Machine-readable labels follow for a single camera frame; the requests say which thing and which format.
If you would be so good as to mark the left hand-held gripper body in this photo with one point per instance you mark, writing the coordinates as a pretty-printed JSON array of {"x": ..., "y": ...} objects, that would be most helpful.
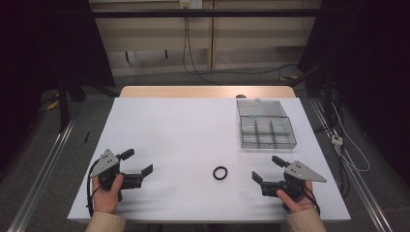
[{"x": 108, "y": 161}]

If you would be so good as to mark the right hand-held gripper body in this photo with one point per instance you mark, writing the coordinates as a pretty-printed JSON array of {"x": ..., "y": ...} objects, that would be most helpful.
[{"x": 299, "y": 172}]

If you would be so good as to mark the person's right hand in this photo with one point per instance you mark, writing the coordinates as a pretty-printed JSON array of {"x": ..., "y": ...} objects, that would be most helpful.
[{"x": 298, "y": 204}]

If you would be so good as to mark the person's left hand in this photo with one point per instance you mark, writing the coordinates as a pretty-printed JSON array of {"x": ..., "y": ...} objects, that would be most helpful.
[{"x": 104, "y": 199}]

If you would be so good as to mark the small black floor piece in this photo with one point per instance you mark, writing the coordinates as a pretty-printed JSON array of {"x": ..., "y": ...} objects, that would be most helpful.
[{"x": 86, "y": 137}]

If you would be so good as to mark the clear plastic compartment box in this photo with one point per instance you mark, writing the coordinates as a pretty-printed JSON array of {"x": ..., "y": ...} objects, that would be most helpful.
[{"x": 264, "y": 125}]

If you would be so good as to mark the white power plug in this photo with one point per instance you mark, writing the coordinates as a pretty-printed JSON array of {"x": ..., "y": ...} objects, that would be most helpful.
[{"x": 336, "y": 139}]

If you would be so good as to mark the black metal stand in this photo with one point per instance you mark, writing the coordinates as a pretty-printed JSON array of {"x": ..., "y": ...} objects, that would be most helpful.
[{"x": 63, "y": 103}]

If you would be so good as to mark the black curtain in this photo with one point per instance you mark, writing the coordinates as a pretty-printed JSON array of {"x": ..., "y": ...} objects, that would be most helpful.
[
  {"x": 370, "y": 64},
  {"x": 45, "y": 45}
]

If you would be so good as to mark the black horizontal metal bar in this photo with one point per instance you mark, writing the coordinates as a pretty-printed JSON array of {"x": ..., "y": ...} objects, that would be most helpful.
[{"x": 206, "y": 13}]

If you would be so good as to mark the aluminium floor rail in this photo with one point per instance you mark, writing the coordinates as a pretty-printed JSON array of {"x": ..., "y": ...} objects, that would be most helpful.
[
  {"x": 351, "y": 167},
  {"x": 42, "y": 174}
]

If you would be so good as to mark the white wall socket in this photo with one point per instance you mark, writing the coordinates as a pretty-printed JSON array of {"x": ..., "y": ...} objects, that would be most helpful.
[{"x": 190, "y": 4}]

